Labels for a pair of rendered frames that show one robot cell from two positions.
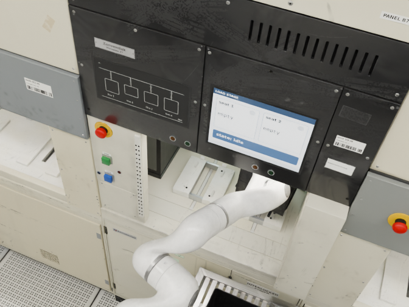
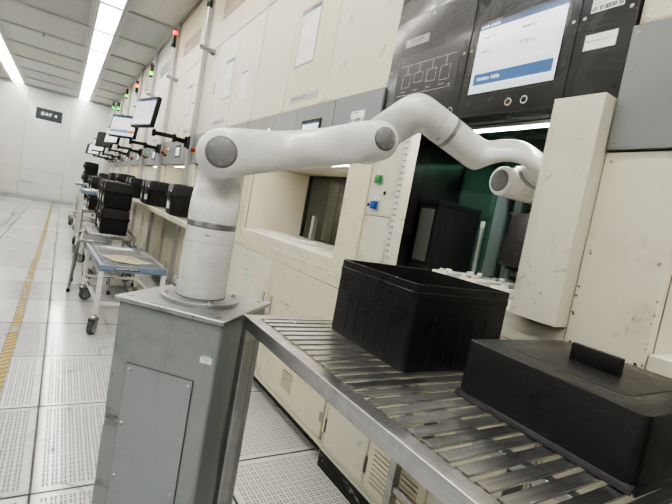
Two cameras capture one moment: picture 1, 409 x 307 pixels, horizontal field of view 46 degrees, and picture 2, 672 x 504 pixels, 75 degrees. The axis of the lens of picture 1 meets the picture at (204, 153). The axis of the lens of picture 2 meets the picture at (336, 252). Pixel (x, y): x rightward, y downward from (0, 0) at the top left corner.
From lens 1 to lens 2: 1.64 m
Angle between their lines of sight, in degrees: 55
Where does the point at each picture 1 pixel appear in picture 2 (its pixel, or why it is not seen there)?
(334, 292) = (610, 317)
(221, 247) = not seen: hidden behind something
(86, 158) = (364, 187)
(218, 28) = not seen: outside the picture
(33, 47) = (366, 80)
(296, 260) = (542, 220)
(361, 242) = (643, 160)
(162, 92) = (440, 61)
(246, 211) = (488, 148)
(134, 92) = (420, 76)
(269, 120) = (525, 29)
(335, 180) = (595, 65)
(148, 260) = not seen: hidden behind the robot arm
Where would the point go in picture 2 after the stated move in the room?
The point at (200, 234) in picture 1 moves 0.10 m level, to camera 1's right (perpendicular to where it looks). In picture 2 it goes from (421, 97) to (456, 95)
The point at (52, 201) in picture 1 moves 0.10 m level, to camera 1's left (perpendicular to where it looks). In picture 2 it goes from (319, 272) to (304, 267)
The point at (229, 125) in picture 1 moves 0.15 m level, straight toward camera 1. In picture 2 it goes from (488, 61) to (465, 39)
